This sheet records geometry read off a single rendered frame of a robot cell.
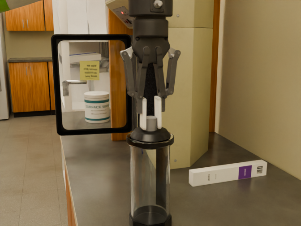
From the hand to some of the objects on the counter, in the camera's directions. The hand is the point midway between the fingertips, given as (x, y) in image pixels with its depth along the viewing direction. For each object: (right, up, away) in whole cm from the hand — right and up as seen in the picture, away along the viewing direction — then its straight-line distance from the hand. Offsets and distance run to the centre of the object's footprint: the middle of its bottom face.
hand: (150, 113), depth 76 cm
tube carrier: (0, -26, +6) cm, 27 cm away
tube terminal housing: (+10, -15, +58) cm, 61 cm away
